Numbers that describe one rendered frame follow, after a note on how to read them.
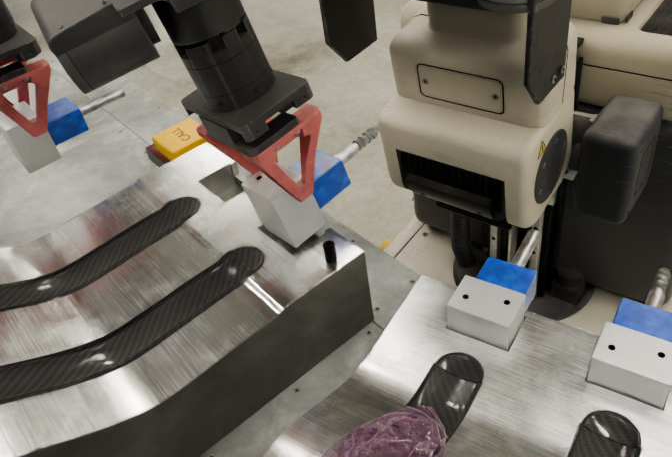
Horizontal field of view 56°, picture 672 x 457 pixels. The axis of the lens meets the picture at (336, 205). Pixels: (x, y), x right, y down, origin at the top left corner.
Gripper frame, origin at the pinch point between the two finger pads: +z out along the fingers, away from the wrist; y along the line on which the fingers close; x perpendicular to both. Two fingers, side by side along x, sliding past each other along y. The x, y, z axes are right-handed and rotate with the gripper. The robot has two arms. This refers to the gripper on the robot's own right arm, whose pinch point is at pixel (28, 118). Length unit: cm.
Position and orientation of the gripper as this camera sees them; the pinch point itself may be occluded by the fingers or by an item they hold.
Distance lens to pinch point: 74.5
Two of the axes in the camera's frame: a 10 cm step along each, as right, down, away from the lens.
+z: 1.3, 7.6, 6.4
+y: 6.4, 4.3, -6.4
